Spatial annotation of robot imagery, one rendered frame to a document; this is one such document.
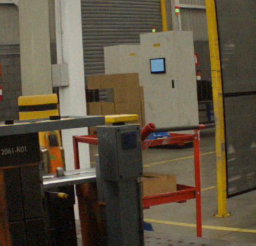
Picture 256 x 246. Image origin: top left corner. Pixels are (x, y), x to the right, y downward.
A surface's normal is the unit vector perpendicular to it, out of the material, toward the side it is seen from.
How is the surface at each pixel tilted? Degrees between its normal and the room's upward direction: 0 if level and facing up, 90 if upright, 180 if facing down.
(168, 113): 90
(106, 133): 90
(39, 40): 90
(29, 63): 90
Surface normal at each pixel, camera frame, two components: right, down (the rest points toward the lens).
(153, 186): 0.59, 0.00
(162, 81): -0.71, 0.08
